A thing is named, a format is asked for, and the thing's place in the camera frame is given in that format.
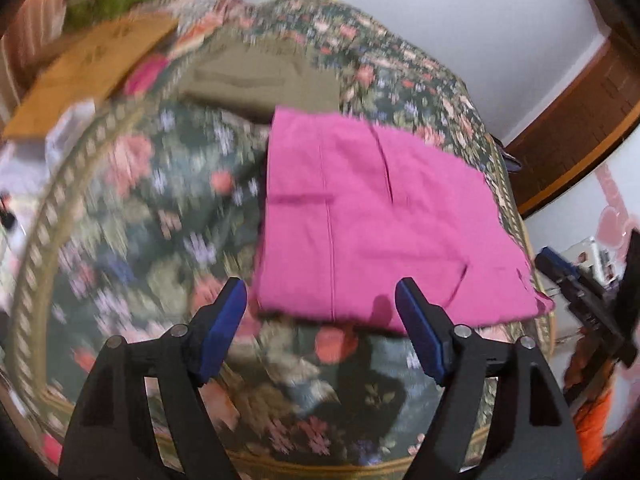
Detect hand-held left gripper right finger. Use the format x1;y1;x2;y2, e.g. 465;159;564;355
394;277;587;480

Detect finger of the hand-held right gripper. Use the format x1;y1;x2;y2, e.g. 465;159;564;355
535;246;608;311

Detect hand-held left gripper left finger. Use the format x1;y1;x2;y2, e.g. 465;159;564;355
58;277;249;480

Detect pink pants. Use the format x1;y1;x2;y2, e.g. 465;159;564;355
252;106;556;335

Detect olive green folded pants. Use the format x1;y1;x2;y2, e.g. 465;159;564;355
178;40;341;125

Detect floral blanket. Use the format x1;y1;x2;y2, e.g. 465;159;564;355
9;0;551;476

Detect brown wooden door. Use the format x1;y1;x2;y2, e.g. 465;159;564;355
505;35;640;218

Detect pink wall decoration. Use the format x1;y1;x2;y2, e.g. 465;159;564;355
595;165;636;256

